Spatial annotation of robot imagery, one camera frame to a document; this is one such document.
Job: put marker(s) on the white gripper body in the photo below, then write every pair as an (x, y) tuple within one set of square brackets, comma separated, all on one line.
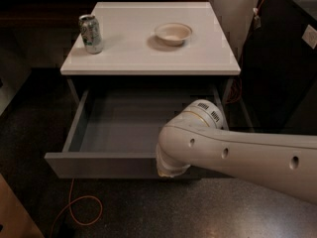
[(171, 168)]

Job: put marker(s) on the grey top drawer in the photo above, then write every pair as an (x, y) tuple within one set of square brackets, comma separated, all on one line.
[(115, 130)]

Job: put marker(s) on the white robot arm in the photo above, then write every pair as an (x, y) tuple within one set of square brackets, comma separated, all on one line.
[(196, 138)]

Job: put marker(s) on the white cabinet top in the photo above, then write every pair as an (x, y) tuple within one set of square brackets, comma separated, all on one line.
[(131, 47)]

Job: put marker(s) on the white paper bowl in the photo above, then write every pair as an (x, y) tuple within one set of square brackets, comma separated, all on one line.
[(173, 34)]

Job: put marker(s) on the black cabinet at right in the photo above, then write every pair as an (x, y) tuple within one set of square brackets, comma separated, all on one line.
[(279, 70)]

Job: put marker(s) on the silver green soda can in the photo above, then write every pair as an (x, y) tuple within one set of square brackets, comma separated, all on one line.
[(90, 33)]

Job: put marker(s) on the brown wooden board corner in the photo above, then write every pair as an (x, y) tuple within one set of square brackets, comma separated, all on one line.
[(15, 221)]

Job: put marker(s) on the white label on cabinet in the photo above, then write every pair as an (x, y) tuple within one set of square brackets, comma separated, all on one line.
[(310, 37)]

